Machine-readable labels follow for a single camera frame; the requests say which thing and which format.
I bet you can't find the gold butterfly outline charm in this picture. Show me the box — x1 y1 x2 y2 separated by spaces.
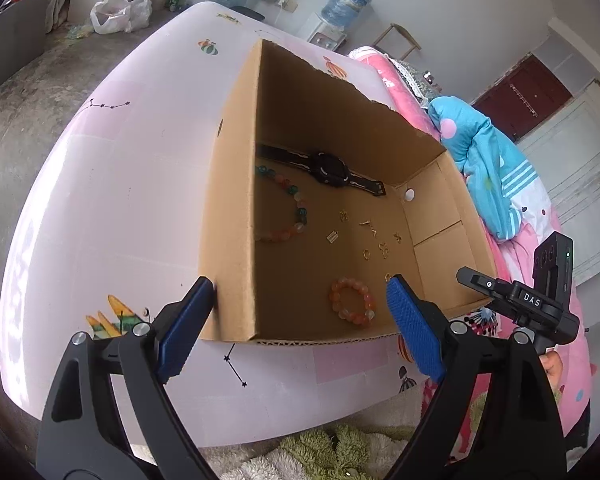
378 242 389 259

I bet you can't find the gold spring charm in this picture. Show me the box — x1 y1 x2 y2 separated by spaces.
358 220 377 237

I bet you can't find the pink orange bead bracelet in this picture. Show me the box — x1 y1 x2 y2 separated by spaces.
328 276 378 328

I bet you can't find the silver abacus charm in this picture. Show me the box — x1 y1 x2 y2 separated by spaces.
326 231 339 244

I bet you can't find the pink strap smartwatch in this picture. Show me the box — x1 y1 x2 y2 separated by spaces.
256 143 386 197

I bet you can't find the multicolour teal bead bracelet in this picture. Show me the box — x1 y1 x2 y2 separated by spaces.
253 162 310 244

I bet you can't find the person's right hand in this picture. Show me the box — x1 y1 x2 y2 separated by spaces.
539 350 564 392

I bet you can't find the blue patterned quilt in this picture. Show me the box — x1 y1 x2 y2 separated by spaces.
428 96 548 243

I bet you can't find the white fluffy blanket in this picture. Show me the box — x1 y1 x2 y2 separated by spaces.
201 425 415 479

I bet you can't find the green fluffy cloth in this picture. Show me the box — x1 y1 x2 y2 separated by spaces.
279 425 415 479

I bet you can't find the dark red door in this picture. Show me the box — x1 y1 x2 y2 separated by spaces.
474 54 572 142

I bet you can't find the brown cardboard box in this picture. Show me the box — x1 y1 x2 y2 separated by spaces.
199 40 495 346

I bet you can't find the blue water jug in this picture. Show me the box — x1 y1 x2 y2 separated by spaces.
320 0 372 30

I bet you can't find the dark grey cabinet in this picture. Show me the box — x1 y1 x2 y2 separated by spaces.
0 0 48 85

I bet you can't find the white plastic bag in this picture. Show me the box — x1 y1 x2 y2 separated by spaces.
90 0 152 35

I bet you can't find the wooden chair frame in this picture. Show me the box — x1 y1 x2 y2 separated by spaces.
372 23 422 61

